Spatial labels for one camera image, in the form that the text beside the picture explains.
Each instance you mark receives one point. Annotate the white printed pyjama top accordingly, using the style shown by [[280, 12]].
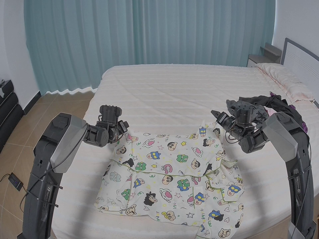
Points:
[[162, 170]]

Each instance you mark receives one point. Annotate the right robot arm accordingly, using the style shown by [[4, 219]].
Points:
[[281, 131]]

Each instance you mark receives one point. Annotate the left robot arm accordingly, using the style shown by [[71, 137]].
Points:
[[62, 138]]

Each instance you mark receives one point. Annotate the bed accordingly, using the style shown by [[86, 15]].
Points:
[[174, 96]]

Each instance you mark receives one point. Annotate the blue-green curtain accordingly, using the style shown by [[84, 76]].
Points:
[[149, 21]]

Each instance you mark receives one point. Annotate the dark grey garment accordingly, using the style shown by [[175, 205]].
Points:
[[259, 116]]

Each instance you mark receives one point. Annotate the grey bedside table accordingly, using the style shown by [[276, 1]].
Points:
[[256, 58]]

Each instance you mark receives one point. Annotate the pink garment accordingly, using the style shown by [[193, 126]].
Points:
[[270, 111]]

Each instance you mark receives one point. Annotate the cream pillow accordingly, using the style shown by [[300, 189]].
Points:
[[281, 78]]

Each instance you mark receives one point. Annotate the purple garment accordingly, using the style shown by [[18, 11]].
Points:
[[304, 126]]

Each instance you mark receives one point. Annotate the black power adapter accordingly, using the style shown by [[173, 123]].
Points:
[[15, 181]]

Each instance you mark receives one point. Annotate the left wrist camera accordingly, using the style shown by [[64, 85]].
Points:
[[123, 127]]

